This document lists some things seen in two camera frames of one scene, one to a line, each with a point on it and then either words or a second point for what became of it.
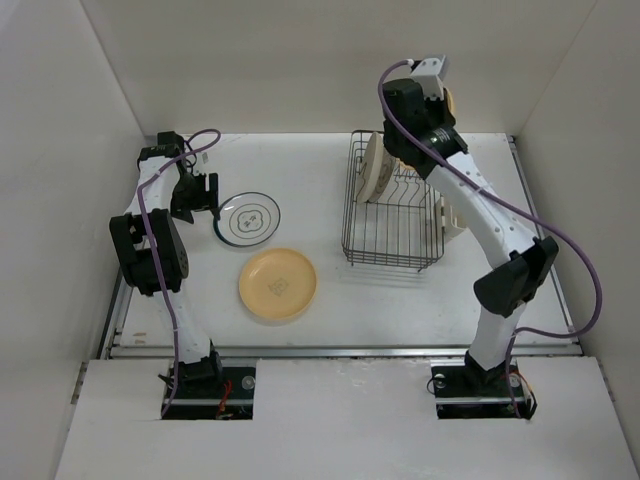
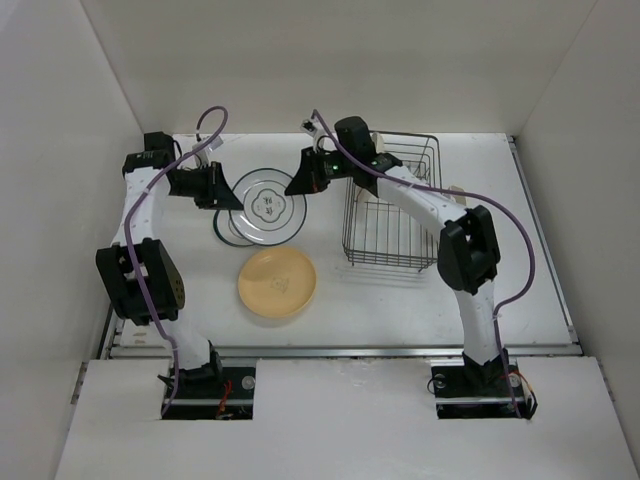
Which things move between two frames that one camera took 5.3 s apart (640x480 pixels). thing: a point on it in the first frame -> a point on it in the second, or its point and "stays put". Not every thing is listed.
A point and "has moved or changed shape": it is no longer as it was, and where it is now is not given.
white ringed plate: (388, 167) has moved or changed shape
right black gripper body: (438, 110) -> (329, 167)
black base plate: (236, 402) stays put
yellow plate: (277, 283) stays put
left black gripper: (206, 200) -> (218, 194)
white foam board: (346, 419) stays put
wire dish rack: (391, 214) stays put
